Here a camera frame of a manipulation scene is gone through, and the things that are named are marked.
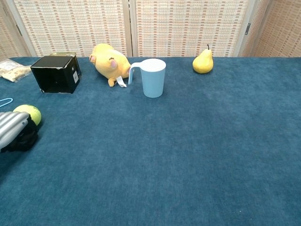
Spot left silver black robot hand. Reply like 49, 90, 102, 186
0, 111, 40, 153

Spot yellow tennis ball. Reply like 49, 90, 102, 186
13, 104, 42, 126

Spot black box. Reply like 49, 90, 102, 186
30, 55, 82, 94

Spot clear snack bag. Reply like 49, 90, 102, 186
0, 59, 32, 83

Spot gold metal tin can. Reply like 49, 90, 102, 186
48, 52, 77, 57

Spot yellow plush toy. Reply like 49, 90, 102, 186
89, 43, 132, 88

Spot blue table cloth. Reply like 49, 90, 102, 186
0, 56, 301, 226

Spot light blue plastic cup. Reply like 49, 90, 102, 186
128, 58, 167, 98

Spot woven folding screen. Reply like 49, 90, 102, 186
0, 0, 301, 61

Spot yellow pear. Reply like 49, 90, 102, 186
192, 44, 214, 74

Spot light blue wire hanger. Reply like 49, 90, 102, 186
0, 97, 13, 108

